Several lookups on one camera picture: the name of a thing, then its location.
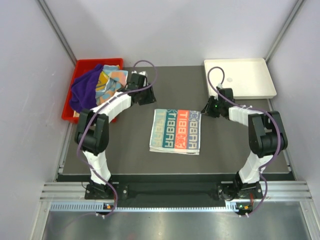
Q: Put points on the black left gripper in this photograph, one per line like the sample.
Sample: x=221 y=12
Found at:
x=150 y=98

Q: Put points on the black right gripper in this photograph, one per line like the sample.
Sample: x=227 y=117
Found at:
x=208 y=110

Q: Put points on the rabbit print striped towel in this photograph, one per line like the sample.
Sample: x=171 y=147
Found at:
x=176 y=131

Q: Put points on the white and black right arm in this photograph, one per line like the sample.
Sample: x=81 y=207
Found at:
x=266 y=138

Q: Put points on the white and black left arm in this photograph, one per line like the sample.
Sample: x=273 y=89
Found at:
x=92 y=132

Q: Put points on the pastel patchwork towel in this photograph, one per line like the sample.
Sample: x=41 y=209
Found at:
x=110 y=80

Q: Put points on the white plastic tray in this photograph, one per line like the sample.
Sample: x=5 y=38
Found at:
x=249 y=78

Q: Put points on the purple towel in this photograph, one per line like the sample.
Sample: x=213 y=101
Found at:
x=83 y=90

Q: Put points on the red plastic bin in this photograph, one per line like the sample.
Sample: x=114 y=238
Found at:
x=81 y=67

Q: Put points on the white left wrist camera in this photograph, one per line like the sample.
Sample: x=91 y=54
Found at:
x=143 y=73

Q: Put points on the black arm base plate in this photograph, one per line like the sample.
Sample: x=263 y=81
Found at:
x=132 y=190

